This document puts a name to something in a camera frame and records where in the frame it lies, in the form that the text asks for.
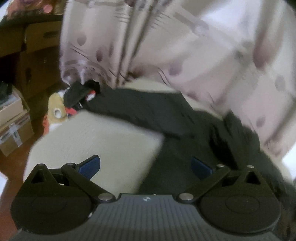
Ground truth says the plush toy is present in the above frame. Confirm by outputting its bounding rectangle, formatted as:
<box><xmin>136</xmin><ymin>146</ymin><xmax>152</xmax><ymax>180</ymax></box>
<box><xmin>42</xmin><ymin>87</ymin><xmax>100</xmax><ymax>136</ymax></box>

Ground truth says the brown cardboard box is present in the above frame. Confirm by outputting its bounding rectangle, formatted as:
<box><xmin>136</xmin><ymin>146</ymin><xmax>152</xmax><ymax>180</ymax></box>
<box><xmin>16</xmin><ymin>21</ymin><xmax>62</xmax><ymax>99</ymax></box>

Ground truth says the cream bed mattress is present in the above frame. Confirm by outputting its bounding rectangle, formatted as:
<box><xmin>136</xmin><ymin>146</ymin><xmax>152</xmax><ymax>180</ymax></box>
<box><xmin>24</xmin><ymin>78</ymin><xmax>294</xmax><ymax>195</ymax></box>

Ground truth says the floral pink curtain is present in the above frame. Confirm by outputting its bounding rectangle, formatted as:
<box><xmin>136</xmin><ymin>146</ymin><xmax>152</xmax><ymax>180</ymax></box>
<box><xmin>60</xmin><ymin>1</ymin><xmax>295</xmax><ymax>157</ymax></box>

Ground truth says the taped cardboard box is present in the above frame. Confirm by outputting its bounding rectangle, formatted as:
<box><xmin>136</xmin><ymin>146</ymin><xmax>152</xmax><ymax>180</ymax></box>
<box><xmin>1</xmin><ymin>87</ymin><xmax>34</xmax><ymax>157</ymax></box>

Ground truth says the black garment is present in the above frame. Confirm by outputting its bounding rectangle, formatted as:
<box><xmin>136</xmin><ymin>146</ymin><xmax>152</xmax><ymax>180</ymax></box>
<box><xmin>64</xmin><ymin>80</ymin><xmax>295</xmax><ymax>240</ymax></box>

